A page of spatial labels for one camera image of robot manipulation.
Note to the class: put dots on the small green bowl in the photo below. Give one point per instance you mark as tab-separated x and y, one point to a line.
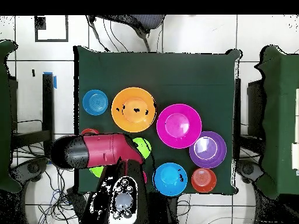
143	145

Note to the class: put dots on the orange cup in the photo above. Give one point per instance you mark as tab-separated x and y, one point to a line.
90	131
203	180

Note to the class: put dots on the large green bowl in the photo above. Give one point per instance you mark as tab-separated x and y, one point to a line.
97	171

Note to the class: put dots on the black chair base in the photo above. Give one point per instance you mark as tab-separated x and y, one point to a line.
32	168
248	169

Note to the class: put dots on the large pink bowl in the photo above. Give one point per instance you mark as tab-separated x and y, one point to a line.
178	126

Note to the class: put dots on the dark green tablecloth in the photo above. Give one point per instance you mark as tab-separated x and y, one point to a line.
163	74

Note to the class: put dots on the large orange bowl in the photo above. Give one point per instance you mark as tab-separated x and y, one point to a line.
130	100

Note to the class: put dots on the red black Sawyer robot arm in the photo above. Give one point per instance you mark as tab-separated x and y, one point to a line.
100	149

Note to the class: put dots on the black metal frame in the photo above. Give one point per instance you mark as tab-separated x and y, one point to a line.
48	105
255	100

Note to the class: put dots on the blue cup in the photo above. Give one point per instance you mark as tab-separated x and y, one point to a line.
95	102

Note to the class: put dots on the blue bowl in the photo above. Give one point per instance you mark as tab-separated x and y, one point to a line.
169	178

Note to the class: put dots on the green cloth on side table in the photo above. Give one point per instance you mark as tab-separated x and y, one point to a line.
4	116
280	116

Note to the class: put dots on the purple bowl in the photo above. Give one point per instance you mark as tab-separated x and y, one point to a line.
208	149

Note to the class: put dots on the grey office chair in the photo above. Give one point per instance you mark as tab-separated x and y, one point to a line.
147	21

